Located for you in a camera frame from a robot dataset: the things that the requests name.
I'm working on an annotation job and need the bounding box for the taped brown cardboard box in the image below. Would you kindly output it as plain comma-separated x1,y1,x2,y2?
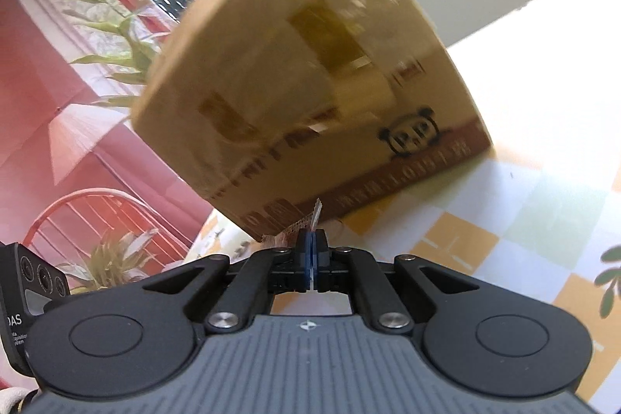
131,0,493,242

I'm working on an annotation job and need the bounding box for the pale crimped snack wrapper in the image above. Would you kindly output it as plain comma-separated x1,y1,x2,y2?
259,198,345,247

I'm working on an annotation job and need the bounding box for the checkered floral tablecloth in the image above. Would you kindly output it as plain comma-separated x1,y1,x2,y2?
187,0,621,414

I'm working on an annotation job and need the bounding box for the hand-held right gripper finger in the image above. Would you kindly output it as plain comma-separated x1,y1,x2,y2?
313,228,479,334
141,228,314,334

